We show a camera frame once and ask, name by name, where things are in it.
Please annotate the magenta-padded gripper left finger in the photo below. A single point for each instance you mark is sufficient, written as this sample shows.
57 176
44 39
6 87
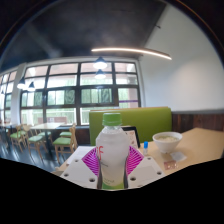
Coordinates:
77 171

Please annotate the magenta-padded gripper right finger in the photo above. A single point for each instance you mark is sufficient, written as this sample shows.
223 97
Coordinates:
145 170

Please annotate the green-capped clear drink bottle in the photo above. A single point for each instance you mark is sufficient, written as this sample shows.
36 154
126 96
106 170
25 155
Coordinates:
111 150

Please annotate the small blue-capped bottle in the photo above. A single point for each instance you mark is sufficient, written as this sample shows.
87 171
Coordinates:
145 149

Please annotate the small red-printed packet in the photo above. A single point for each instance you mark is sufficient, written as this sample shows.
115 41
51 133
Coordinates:
170 164

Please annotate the group of green-seated wooden chairs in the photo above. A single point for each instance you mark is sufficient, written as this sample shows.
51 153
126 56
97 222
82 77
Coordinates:
63 141

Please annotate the white paper packet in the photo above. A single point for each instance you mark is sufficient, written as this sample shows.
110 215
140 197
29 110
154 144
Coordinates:
178 156

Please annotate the white bowl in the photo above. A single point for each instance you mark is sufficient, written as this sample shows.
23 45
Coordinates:
167 141

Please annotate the dark-framed menu stand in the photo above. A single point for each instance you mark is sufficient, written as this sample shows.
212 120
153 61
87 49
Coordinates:
133 135

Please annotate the green upholstered bench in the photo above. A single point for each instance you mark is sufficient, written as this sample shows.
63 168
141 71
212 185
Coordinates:
150 121

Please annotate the light wooden dining table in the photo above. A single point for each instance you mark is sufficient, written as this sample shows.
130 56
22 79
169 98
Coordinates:
46 126

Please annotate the large dark-framed window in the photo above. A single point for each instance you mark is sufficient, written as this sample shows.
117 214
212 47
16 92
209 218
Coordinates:
63 96

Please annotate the group of pendant lamps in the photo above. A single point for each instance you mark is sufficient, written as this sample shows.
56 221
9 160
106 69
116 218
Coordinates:
100 63

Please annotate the long curved ceiling light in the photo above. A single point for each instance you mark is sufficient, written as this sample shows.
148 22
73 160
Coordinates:
133 50

